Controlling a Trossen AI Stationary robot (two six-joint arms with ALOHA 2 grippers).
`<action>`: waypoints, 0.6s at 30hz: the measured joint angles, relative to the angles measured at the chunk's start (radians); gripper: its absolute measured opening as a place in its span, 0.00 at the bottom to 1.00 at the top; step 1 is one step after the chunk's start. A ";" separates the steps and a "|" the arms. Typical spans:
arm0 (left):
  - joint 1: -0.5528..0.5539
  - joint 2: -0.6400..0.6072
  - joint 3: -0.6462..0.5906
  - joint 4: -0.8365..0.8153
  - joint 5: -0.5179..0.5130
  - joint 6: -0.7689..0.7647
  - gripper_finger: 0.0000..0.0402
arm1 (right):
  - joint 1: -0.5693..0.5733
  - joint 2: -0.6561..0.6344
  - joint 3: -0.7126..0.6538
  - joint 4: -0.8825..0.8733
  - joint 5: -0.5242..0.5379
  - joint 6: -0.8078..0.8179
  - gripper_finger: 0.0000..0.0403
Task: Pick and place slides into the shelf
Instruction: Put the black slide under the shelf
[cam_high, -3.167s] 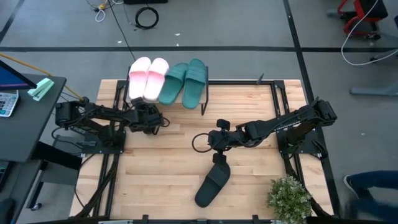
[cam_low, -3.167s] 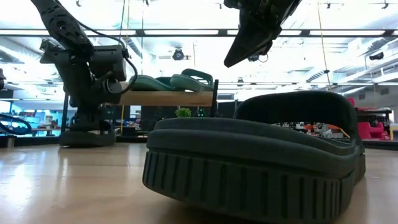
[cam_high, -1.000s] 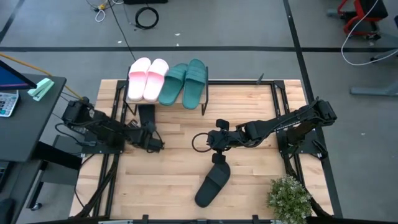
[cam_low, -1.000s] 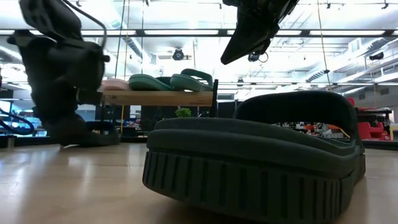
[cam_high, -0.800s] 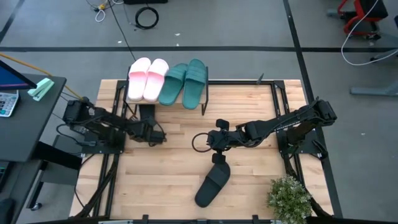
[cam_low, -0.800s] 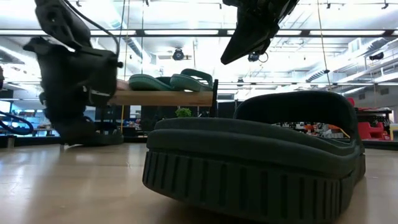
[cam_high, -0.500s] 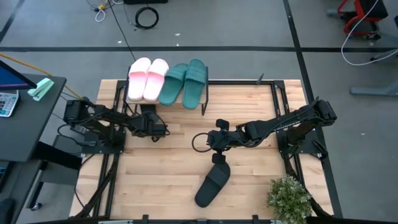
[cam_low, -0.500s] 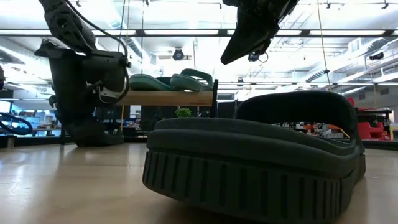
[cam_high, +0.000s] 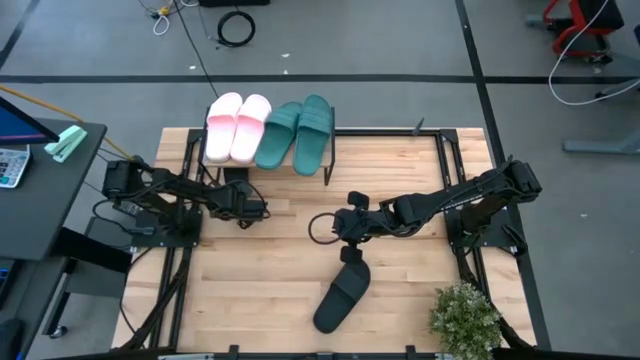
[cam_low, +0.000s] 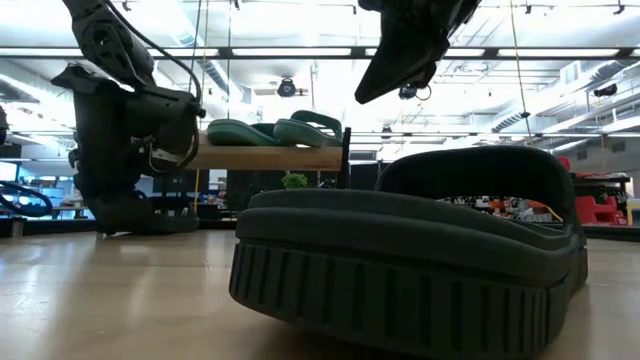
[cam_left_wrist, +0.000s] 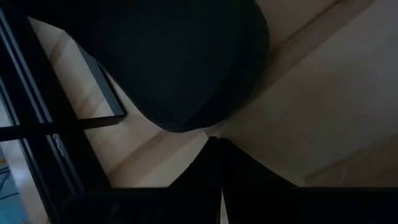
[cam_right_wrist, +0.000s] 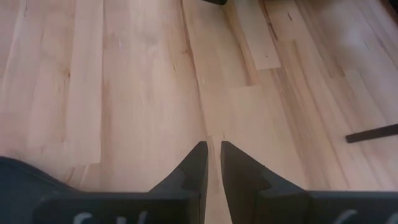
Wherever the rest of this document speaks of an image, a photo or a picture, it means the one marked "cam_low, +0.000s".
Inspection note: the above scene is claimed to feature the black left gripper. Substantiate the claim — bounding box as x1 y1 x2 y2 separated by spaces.
49 64 139 200

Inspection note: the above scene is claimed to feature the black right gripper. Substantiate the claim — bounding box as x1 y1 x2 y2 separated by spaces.
354 0 484 105

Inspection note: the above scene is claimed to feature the small background plant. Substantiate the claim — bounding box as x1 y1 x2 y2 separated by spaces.
281 172 310 190

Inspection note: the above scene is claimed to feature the red cart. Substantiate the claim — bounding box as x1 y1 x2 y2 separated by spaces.
557 157 632 226

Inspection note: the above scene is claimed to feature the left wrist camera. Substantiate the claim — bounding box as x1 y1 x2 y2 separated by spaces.
124 84 207 174

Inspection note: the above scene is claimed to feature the black curved hose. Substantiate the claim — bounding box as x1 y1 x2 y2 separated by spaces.
0 178 55 219

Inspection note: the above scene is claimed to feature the black table frame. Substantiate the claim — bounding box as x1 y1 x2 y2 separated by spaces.
0 217 96 237

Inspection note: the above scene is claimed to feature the yellow cable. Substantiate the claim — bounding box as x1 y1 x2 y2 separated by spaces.
193 0 210 211

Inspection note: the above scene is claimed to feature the wooden shelf with black frame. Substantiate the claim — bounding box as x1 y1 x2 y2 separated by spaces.
185 126 354 190

